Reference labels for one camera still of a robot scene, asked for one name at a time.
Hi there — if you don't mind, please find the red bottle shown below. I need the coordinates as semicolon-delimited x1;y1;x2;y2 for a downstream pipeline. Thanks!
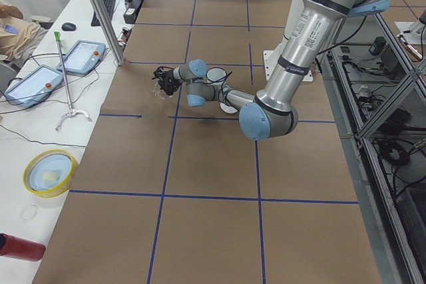
1;233;46;261

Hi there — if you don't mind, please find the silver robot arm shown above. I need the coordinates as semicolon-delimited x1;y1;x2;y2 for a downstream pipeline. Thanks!
154;0;391;140

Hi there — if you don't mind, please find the yellow tape roll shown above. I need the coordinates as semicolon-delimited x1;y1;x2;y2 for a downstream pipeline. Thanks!
23;149;79;198

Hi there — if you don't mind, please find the seated person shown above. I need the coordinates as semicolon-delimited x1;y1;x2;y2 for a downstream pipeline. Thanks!
1;0;47;67

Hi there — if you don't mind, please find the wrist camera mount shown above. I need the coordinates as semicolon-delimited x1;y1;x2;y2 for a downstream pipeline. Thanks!
152;66;174;82

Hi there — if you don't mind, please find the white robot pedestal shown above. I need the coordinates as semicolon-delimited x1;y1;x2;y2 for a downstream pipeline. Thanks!
264;0;304;80

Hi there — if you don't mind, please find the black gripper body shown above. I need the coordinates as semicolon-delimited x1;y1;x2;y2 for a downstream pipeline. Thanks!
158;78;181;95

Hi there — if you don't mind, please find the clear plastic funnel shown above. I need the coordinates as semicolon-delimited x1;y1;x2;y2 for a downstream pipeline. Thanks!
152;82;173;101

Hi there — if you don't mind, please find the clear tape ring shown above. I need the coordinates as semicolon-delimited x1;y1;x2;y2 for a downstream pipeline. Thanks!
20;204;39;223

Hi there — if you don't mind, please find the near blue teach pendant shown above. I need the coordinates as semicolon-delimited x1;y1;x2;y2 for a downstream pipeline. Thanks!
5;65;64;108

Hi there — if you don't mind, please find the far blue teach pendant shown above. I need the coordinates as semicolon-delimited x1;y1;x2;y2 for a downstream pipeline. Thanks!
63;40;106;76

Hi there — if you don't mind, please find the black keyboard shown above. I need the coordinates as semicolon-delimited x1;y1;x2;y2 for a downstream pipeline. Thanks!
91;0;118;27

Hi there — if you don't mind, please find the metal reacher grabber tool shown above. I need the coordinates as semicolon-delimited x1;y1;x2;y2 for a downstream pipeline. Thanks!
54;31;92;132

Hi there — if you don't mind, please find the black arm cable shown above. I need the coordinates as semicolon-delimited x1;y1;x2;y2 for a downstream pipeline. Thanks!
152;65;234;105

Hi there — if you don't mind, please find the black computer mouse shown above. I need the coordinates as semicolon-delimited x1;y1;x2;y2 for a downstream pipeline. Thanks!
61;23;77;31

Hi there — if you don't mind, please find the blue teach pendant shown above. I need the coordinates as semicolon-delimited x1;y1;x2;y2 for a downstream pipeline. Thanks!
5;65;64;108
63;40;106;76

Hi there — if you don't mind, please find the black computer box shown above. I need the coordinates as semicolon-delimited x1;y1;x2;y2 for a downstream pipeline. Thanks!
123;0;144;24

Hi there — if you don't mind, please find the white enamel mug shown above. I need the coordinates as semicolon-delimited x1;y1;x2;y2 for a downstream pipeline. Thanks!
205;67;227;85

